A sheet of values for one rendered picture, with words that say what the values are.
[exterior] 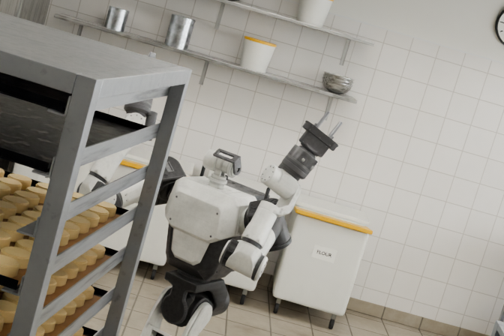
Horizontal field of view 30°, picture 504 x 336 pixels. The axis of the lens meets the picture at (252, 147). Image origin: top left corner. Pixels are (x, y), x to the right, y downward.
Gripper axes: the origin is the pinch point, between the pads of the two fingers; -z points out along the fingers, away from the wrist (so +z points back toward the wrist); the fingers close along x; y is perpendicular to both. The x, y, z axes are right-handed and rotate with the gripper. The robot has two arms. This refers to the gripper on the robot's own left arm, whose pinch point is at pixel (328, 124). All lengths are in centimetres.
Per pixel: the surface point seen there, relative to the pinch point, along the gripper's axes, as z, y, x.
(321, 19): -86, 375, 9
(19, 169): 123, 355, 107
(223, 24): -43, 403, 62
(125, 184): 42, -104, 35
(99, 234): 51, -112, 33
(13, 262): 58, -141, 40
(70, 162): 39, -151, 42
